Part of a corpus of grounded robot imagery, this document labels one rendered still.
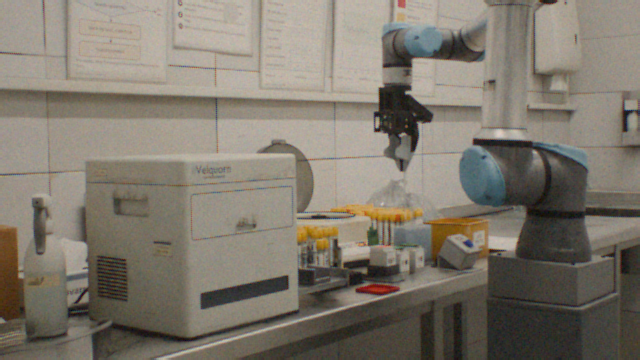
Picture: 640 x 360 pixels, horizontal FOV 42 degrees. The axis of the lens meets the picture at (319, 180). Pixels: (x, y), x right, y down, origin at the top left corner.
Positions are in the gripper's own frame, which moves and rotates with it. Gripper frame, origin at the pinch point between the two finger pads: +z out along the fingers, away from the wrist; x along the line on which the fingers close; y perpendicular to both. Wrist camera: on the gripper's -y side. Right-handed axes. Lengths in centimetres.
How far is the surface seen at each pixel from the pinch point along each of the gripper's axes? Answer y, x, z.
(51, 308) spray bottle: 96, 6, 20
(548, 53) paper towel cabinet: -171, -66, -43
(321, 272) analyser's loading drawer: 44, 17, 19
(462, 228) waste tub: -15.2, 6.2, 16.5
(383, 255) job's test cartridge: 19.7, 10.8, 19.3
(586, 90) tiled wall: -214, -71, -28
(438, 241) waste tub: -13.7, -0.5, 20.3
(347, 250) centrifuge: 10.5, -10.1, 20.9
